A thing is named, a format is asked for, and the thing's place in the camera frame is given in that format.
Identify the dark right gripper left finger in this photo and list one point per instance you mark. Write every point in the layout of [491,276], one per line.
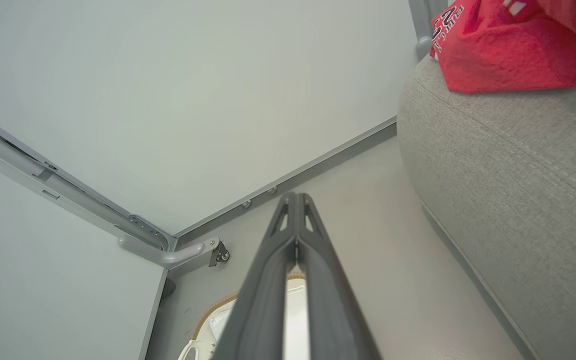
[260,300]

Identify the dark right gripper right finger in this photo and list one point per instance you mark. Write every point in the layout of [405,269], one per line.
[333,310]

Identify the red jersey with black lettering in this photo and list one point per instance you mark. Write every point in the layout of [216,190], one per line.
[498,55]

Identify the white wicker laundry basket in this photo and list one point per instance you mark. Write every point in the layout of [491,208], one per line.
[208,312]

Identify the small black caster wheel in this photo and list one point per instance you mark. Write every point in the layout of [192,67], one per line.
[220,255]

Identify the grey partition foot tube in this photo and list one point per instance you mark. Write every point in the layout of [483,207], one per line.
[168,257]

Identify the grey fabric sofa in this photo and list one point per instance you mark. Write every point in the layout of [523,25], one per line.
[518,200]

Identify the grey side panel bottom rail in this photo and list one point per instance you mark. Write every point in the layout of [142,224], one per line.
[153,320]

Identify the grey partition bottom rail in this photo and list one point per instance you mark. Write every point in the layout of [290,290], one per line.
[318,167]

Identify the grey partition post with feet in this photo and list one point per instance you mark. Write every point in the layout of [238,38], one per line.
[420,20]

